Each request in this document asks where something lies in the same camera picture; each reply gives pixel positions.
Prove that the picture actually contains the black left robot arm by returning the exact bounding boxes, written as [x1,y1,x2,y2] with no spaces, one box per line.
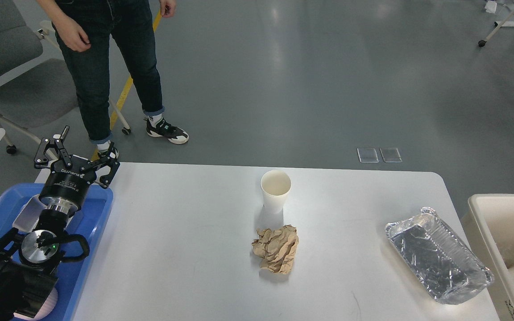
[0,127,120,321]

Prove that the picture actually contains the stainless steel rectangular tray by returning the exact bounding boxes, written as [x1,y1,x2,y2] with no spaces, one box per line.
[12,194,81,235]

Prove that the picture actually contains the white paper cup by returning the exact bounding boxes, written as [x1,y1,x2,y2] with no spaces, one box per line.
[260,170,292,213]

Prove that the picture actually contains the grey office chair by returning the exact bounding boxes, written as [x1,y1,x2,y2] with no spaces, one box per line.
[0,0,132,156]

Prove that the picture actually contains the seated person dark clothes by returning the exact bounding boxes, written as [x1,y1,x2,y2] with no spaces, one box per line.
[37,0,190,162]

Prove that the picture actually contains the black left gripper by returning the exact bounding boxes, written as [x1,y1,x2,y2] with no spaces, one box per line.
[34,126,121,212]

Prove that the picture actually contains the brown paper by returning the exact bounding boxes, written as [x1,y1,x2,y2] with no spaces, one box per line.
[252,224,298,275]

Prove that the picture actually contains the clear floor plate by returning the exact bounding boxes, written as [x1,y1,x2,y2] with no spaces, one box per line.
[357,148,379,163]
[380,148,402,163]

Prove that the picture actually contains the white bin right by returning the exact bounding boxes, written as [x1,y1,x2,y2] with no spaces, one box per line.
[461,194,514,321]

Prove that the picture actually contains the pink ribbed mug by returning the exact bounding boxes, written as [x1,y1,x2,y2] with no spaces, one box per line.
[13,288,58,321]

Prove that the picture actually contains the blue plastic tray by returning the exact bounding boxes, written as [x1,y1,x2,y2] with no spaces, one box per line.
[0,183,113,321]

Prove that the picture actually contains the clear floor plate left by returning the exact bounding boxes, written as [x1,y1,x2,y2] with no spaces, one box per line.
[357,148,379,163]

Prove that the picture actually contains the clear floor plate right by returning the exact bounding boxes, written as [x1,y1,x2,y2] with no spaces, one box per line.
[380,148,402,163]

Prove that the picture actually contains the aluminium foil tray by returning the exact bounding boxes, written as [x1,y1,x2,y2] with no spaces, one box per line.
[384,207,494,305]

